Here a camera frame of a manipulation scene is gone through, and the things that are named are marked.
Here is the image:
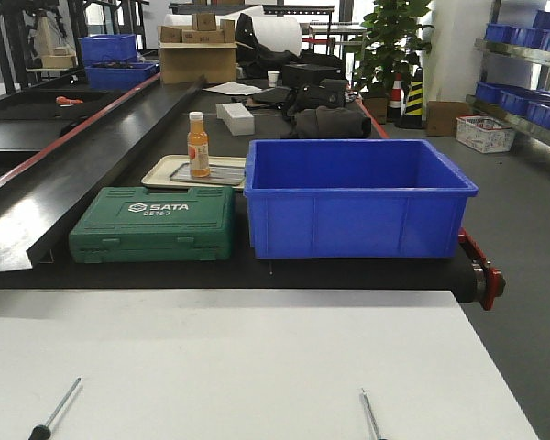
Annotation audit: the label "orange juice bottle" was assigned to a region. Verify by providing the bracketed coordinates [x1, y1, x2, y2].
[187, 111, 211, 178]

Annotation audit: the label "white paper cup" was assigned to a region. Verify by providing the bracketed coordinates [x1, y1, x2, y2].
[268, 71, 279, 87]

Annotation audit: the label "green black screwdriver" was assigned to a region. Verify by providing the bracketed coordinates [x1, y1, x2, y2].
[360, 388, 387, 440]
[28, 377, 83, 440]

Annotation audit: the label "red conveyor end bracket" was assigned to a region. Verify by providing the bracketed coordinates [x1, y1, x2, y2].
[458, 227, 506, 311]

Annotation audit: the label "beige plastic tray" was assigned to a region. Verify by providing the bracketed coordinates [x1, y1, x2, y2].
[141, 155, 246, 191]

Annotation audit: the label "dark grey cloth bundle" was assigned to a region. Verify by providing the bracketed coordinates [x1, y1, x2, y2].
[281, 106, 372, 139]

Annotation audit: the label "large cardboard box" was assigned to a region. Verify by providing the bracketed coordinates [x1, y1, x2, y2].
[159, 42, 237, 84]

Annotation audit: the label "white red plastic basket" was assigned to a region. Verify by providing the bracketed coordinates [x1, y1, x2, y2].
[456, 115, 516, 154]

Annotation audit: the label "large blue plastic bin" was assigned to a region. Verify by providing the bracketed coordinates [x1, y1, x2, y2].
[244, 139, 479, 259]

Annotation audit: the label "white rectangular box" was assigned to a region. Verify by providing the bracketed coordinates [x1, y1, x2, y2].
[215, 103, 255, 136]

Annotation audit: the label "yellow black traffic cone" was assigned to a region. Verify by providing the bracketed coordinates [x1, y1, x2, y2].
[395, 67, 424, 129]

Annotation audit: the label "blue bin far left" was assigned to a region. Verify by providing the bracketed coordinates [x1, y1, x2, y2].
[85, 62, 160, 91]

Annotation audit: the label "green potted plant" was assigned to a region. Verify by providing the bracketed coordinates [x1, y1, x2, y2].
[353, 0, 433, 93]

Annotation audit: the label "green SATA tool case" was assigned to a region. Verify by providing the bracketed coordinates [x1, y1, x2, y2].
[68, 186, 235, 263]

